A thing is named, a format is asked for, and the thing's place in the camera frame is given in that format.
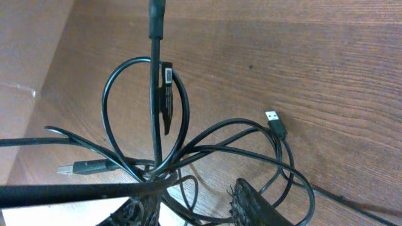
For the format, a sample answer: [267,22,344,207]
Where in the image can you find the black cable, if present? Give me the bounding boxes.
[43,109,317,226]
[0,0,192,210]

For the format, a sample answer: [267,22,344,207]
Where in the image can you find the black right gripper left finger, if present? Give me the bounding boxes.
[97,194,161,226]

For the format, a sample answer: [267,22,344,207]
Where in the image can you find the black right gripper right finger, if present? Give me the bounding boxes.
[229,178,293,226]

